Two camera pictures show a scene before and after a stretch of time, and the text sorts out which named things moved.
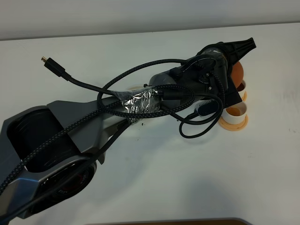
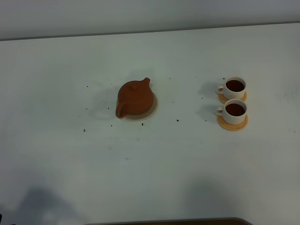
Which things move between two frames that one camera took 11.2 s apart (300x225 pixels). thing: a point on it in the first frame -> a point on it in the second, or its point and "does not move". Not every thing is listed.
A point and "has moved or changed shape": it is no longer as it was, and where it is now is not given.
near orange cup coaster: [234, 127] does not move
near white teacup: [235, 114] does not move
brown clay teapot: [237, 75] has moved or changed shape
